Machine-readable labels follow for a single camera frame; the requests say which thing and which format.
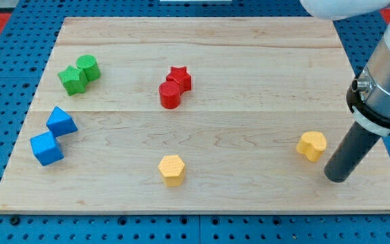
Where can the red star block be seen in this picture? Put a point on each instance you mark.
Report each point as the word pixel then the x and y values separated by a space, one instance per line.
pixel 180 76

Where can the yellow hexagon block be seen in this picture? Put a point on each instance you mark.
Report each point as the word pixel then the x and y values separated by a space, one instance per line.
pixel 172 170

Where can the yellow heart block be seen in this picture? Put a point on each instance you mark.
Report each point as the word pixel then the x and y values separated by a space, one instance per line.
pixel 312 144

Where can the green cylinder block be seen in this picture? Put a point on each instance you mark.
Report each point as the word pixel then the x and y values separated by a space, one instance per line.
pixel 89 65

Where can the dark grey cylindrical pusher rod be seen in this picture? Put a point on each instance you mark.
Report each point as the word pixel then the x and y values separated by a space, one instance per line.
pixel 353 148

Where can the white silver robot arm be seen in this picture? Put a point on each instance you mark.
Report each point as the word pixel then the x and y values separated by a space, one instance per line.
pixel 368 96

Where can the blue cube block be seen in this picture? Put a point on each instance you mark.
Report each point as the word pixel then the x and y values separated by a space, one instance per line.
pixel 46 148

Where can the light wooden board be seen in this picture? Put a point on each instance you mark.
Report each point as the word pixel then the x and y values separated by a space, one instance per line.
pixel 258 84

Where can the green star block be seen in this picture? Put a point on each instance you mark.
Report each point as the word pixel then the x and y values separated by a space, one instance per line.
pixel 73 80

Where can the red cylinder block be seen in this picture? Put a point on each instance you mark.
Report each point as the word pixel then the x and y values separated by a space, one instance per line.
pixel 169 94

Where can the blue triangular prism block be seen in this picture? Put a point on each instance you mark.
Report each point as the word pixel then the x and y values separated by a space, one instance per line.
pixel 60 123

